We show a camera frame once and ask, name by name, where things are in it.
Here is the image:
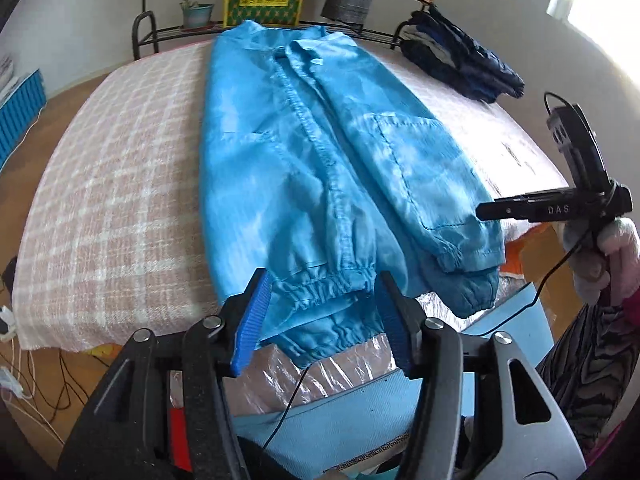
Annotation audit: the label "person's striped pants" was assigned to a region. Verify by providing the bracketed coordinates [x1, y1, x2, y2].
[537, 300, 640, 456]

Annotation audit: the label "pink plaid blanket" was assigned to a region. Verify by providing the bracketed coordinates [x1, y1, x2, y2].
[14, 42, 571, 356]

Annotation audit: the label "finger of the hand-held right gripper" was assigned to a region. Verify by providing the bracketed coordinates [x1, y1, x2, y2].
[476, 194, 544, 222]

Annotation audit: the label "window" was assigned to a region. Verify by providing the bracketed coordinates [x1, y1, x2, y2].
[547, 0, 640, 46]

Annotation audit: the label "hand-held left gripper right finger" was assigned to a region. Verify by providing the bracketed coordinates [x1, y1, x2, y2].
[374, 270, 587, 480]

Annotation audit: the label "white power strip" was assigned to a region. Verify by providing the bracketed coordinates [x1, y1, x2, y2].
[0, 366, 27, 401]
[0, 305, 20, 343]

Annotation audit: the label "grey patterned quilt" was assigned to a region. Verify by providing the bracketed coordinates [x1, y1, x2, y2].
[0, 52, 23, 96]

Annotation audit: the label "orange bed sheet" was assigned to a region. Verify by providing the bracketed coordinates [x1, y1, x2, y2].
[90, 222, 551, 361]

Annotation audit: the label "person's right hand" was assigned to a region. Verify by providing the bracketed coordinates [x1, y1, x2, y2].
[562, 215, 640, 307]

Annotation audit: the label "person's right forearm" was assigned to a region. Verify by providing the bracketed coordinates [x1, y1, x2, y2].
[617, 287, 640, 333]

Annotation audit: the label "red object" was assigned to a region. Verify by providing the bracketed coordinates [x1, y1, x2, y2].
[167, 371, 190, 467]

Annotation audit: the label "clear plastic wrap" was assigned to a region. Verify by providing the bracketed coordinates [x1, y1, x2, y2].
[235, 280, 531, 416]

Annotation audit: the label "pile of dark blue clothes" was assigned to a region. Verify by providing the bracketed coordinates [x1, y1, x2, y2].
[400, 5, 526, 103]

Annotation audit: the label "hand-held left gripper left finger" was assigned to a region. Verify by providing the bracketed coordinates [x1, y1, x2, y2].
[56, 267, 274, 480]

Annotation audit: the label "black metal rack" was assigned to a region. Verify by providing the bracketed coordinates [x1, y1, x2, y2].
[132, 0, 436, 61]

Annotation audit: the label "potted plant in green pot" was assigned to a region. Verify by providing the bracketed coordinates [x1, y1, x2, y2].
[180, 0, 216, 31]

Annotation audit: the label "blue striped coat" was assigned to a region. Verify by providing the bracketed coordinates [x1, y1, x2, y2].
[199, 20, 505, 367]

